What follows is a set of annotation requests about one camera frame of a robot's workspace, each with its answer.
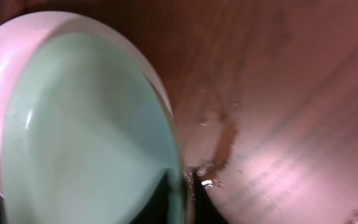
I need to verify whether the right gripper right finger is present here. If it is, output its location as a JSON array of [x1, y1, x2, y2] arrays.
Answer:
[[193, 179, 229, 224]]

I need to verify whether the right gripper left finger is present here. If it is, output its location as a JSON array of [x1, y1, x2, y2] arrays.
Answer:
[[129, 169, 179, 224]]

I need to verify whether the mint green plate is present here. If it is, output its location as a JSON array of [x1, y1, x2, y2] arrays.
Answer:
[[2, 33, 185, 223]]

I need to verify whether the white plate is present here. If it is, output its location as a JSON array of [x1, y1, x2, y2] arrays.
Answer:
[[0, 11, 172, 196]]

